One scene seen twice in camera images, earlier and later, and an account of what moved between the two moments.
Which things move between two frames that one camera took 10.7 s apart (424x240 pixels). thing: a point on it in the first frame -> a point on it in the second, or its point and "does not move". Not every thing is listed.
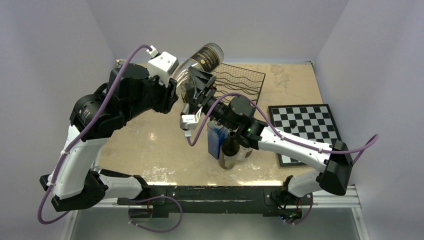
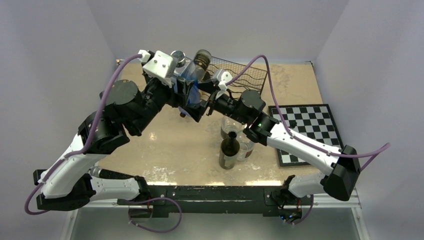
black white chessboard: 312,125 does not move
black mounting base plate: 257,199 does not move
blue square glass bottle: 217,134 -> 186,70
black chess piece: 293,123 does not move
